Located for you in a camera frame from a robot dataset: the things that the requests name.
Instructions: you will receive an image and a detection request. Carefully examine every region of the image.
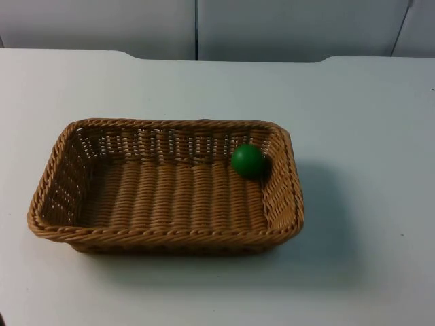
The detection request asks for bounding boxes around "pale brown wicker basket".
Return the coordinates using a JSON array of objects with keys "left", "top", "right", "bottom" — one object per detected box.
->
[{"left": 27, "top": 117, "right": 306, "bottom": 254}]

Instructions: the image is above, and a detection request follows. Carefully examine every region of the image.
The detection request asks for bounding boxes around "green ball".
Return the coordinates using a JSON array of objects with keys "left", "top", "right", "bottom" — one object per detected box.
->
[{"left": 231, "top": 143, "right": 267, "bottom": 181}]

